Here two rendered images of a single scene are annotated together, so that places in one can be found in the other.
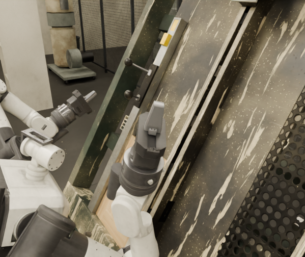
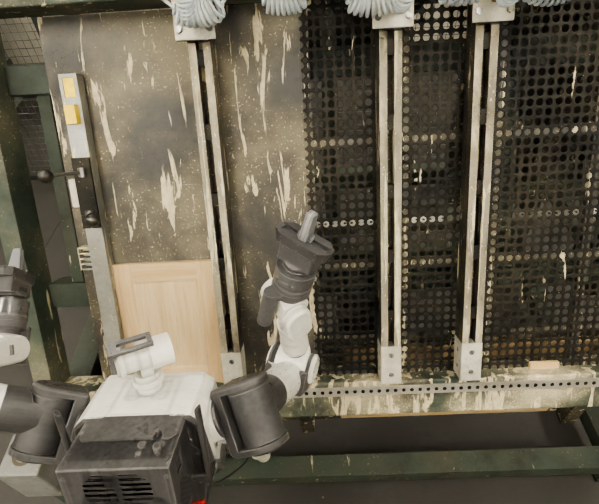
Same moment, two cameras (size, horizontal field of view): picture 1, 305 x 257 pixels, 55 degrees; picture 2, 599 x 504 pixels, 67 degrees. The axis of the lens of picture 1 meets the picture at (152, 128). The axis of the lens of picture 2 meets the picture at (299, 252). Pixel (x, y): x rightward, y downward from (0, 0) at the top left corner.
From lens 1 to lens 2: 0.67 m
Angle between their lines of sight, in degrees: 47
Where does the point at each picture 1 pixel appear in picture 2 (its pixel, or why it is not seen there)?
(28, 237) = (256, 414)
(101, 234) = not seen: hidden behind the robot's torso
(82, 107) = (24, 282)
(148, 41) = (10, 123)
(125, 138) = (109, 276)
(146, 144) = (323, 251)
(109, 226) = not seen: hidden behind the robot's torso
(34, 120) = not seen: outside the picture
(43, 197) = (200, 387)
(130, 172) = (304, 283)
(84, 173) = (56, 364)
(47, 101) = not seen: outside the picture
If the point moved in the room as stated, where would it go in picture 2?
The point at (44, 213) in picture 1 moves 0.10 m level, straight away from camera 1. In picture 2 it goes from (248, 385) to (200, 381)
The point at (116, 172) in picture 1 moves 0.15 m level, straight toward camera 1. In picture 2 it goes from (276, 296) to (343, 318)
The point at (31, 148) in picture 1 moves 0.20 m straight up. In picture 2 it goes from (137, 361) to (100, 298)
